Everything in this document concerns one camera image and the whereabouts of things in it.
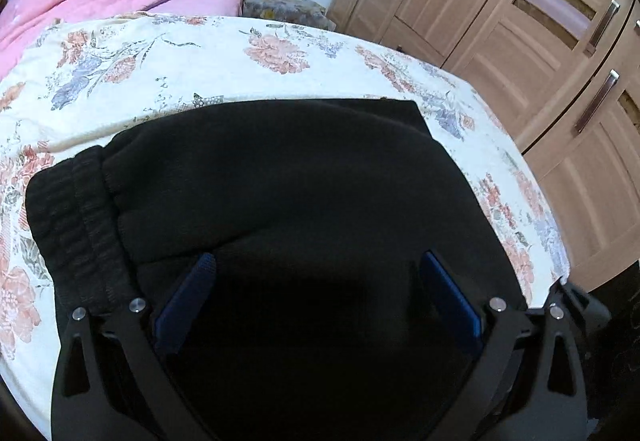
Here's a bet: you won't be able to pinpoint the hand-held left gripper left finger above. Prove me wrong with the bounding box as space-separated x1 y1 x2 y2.
50 252 218 441

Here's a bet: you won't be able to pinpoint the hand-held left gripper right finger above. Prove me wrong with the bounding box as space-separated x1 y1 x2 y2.
419 250 589 441

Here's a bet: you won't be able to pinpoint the black pants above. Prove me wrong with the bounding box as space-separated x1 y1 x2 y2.
25 98 532 441

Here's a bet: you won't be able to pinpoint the floral bed sheet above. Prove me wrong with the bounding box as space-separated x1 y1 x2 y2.
0 14 571 441

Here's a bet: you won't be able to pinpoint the cloth-covered nightstand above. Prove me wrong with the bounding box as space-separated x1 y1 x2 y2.
241 0 335 29

